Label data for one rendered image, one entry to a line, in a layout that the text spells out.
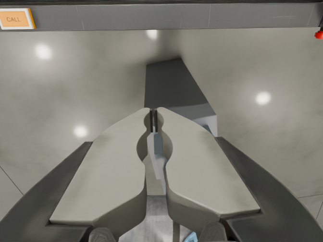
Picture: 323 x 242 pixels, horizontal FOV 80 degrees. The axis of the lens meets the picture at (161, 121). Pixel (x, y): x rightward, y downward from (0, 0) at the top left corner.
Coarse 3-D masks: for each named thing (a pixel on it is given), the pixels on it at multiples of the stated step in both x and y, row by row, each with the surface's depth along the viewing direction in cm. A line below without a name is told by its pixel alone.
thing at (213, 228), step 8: (208, 224) 5; (216, 224) 5; (96, 232) 5; (104, 232) 5; (208, 232) 5; (216, 232) 5; (224, 232) 5; (88, 240) 5; (96, 240) 5; (104, 240) 5; (112, 240) 5; (200, 240) 5; (208, 240) 5; (216, 240) 5; (224, 240) 5
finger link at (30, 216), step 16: (64, 160) 8; (80, 160) 8; (48, 176) 7; (64, 176) 7; (32, 192) 6; (48, 192) 6; (64, 192) 6; (16, 208) 6; (32, 208) 6; (48, 208) 6; (0, 224) 6; (16, 224) 6; (32, 224) 5; (48, 224) 6; (0, 240) 5; (16, 240) 5; (32, 240) 5; (48, 240) 5; (64, 240) 5; (80, 240) 5
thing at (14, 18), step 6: (0, 12) 31; (6, 12) 31; (12, 12) 31; (18, 12) 31; (24, 12) 31; (30, 12) 32; (0, 18) 31; (6, 18) 31; (12, 18) 31; (18, 18) 31; (24, 18) 31; (6, 24) 32; (12, 24) 32; (18, 24) 32; (24, 24) 32
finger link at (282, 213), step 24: (240, 168) 7; (264, 192) 6; (288, 192) 6; (240, 216) 6; (264, 216) 6; (288, 216) 6; (312, 216) 6; (240, 240) 5; (264, 240) 5; (288, 240) 5; (312, 240) 5
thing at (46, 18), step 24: (168, 0) 33; (192, 0) 33; (216, 0) 33; (240, 0) 33; (264, 0) 33; (288, 0) 33; (312, 0) 34; (48, 24) 33; (72, 24) 33; (96, 24) 33; (120, 24) 34; (144, 24) 34; (168, 24) 34; (192, 24) 34; (216, 24) 34; (240, 24) 35; (264, 24) 35; (288, 24) 35; (312, 24) 35
